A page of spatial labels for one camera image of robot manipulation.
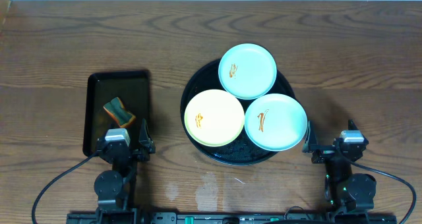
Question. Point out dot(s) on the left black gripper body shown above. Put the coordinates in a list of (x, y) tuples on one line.
[(130, 152)]

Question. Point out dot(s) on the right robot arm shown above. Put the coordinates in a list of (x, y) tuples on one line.
[(346, 191)]

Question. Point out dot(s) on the yellow plate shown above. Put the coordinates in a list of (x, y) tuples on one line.
[(214, 118)]

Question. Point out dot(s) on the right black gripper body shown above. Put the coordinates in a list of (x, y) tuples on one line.
[(324, 153)]

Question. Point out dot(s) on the light green plate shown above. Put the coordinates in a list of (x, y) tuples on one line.
[(247, 71), (275, 122)]

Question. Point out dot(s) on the rectangular black tray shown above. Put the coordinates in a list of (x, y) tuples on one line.
[(132, 88)]

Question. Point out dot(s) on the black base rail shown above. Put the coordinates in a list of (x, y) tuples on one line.
[(212, 218)]

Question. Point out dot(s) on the orange green sponge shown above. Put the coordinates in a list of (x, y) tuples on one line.
[(117, 111)]

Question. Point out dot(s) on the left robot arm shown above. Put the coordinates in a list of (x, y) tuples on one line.
[(116, 187)]

